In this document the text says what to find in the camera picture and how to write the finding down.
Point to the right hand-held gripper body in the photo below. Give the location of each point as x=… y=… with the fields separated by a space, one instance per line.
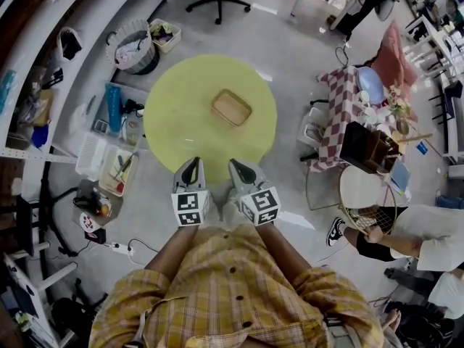
x=261 y=205

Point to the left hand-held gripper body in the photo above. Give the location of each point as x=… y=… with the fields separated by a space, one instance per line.
x=190 y=207

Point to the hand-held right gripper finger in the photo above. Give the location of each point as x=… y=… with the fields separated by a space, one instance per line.
x=237 y=178
x=248 y=172

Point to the tan rectangular tray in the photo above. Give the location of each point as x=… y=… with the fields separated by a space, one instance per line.
x=232 y=108

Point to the person's left forearm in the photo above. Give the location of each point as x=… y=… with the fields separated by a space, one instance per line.
x=174 y=248

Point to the person's right forearm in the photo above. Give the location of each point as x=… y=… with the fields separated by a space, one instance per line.
x=281 y=252

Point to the person's beige trousers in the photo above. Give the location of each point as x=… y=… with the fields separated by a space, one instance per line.
x=221 y=205

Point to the clear bin with tools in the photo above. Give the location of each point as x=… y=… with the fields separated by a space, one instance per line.
x=117 y=172

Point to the clear plastic storage bin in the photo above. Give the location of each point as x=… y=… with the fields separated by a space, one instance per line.
x=132 y=129

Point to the small grey stool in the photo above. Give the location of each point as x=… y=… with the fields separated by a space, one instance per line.
x=112 y=198

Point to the white power strip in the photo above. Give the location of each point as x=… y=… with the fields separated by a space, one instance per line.
x=121 y=248

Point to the round table with yellow cloth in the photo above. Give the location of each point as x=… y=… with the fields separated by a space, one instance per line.
x=170 y=85

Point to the yellow plaid shirt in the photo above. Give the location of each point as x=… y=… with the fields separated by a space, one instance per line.
x=232 y=296

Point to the white perforated basket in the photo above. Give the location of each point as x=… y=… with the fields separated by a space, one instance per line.
x=90 y=156

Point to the tall blue box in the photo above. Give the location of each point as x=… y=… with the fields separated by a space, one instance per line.
x=114 y=109

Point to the small black box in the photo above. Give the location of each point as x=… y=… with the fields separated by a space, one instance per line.
x=95 y=236

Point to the red white tape roll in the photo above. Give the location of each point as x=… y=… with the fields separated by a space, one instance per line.
x=90 y=221

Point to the red white checkered tablecloth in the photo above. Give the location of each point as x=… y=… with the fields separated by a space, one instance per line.
x=339 y=114

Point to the black open box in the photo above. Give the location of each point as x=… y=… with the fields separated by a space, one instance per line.
x=359 y=143

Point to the white pleated laundry basket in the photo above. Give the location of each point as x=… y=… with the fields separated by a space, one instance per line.
x=132 y=49

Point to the white plastic box with clothes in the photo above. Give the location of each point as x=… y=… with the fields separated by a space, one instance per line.
x=165 y=35

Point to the light blue folder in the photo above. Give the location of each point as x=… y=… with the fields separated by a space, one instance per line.
x=400 y=174

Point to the black television stand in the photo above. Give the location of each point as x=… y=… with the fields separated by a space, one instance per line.
x=47 y=209

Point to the light blue plate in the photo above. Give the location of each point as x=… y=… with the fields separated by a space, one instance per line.
x=370 y=85

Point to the cardboard box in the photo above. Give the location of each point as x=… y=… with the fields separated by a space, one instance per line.
x=44 y=107

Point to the brown flower vase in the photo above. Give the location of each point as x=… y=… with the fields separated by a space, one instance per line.
x=403 y=126

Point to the black television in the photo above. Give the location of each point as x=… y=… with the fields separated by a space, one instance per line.
x=24 y=227

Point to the bouquet of pale flowers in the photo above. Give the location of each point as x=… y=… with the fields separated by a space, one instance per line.
x=398 y=100

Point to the small blue card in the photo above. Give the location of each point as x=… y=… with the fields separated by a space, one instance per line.
x=422 y=148

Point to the white bag with black contents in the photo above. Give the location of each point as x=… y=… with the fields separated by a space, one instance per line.
x=69 y=44

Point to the white desk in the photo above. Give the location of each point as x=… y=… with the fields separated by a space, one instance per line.
x=25 y=288

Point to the white metal shelving unit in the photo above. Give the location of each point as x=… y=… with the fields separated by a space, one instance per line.
x=87 y=20

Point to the pink cushion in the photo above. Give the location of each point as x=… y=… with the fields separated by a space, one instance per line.
x=393 y=56

